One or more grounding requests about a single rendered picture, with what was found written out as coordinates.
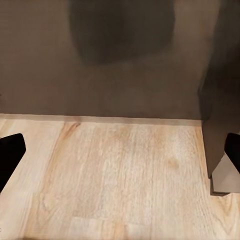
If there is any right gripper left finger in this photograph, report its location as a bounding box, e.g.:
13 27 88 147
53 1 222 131
0 133 26 193

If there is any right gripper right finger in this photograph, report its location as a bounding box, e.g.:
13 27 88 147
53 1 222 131
224 132 240 173

